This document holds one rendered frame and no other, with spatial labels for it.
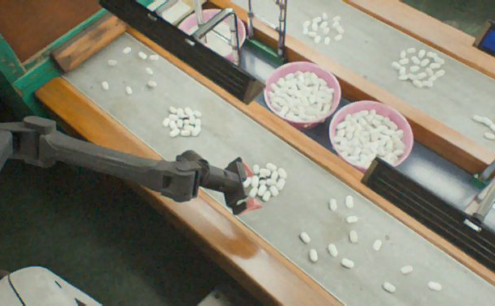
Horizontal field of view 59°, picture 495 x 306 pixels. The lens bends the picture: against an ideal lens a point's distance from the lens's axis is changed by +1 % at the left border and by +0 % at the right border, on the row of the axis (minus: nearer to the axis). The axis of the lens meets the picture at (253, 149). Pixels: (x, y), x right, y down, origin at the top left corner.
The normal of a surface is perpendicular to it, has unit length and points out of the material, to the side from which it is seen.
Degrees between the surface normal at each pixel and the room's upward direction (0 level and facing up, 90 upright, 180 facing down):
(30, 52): 90
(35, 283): 31
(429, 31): 0
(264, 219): 0
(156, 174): 52
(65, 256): 0
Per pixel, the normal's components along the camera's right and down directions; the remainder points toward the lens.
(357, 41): -0.03, -0.51
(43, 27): 0.76, 0.55
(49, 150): -0.23, 0.33
